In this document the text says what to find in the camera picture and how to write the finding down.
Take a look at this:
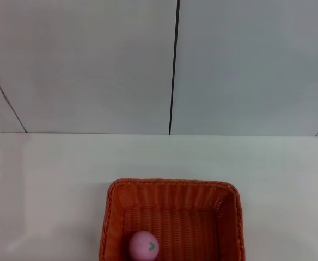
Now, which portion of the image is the orange woven plastic basket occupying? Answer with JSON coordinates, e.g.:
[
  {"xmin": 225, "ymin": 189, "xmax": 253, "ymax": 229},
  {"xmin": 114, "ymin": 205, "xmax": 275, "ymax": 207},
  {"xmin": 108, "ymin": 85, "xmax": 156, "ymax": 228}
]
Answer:
[{"xmin": 98, "ymin": 178, "xmax": 247, "ymax": 261}]

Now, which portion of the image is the pink toy peach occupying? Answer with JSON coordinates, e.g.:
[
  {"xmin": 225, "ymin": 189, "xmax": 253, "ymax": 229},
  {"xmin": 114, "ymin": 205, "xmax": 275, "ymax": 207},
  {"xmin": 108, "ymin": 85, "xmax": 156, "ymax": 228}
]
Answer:
[{"xmin": 128, "ymin": 231, "xmax": 160, "ymax": 261}]

